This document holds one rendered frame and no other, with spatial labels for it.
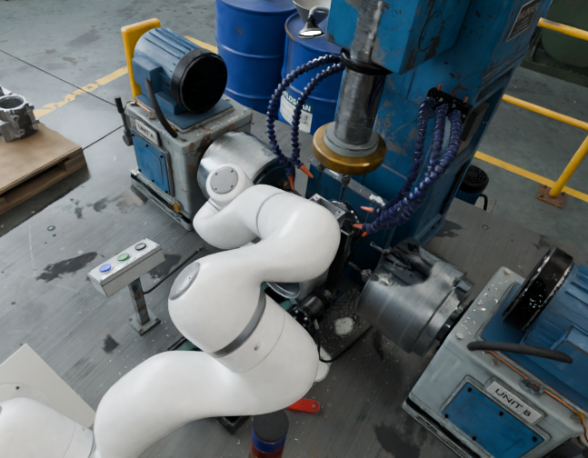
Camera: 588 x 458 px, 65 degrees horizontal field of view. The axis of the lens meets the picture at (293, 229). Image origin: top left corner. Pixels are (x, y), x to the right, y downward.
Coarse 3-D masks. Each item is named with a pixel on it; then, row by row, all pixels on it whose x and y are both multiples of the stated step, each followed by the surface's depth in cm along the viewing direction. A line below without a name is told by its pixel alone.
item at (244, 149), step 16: (224, 144) 134; (240, 144) 134; (256, 144) 135; (208, 160) 134; (224, 160) 132; (240, 160) 130; (256, 160) 130; (272, 160) 130; (288, 160) 136; (256, 176) 128; (272, 176) 134; (288, 192) 147
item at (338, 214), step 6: (312, 198) 124; (318, 198) 124; (324, 204) 125; (330, 204) 123; (330, 210) 125; (336, 210) 123; (342, 210) 122; (336, 216) 122; (342, 216) 121; (342, 222) 124
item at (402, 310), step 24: (408, 240) 115; (384, 264) 110; (408, 264) 109; (432, 264) 109; (384, 288) 109; (408, 288) 106; (432, 288) 105; (456, 288) 106; (360, 312) 116; (384, 312) 109; (408, 312) 106; (432, 312) 104; (456, 312) 109; (408, 336) 107; (432, 336) 105
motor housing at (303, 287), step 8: (312, 280) 118; (320, 280) 121; (272, 288) 128; (280, 288) 128; (288, 288) 127; (296, 288) 126; (304, 288) 117; (312, 288) 119; (288, 296) 124; (296, 296) 121; (304, 296) 119
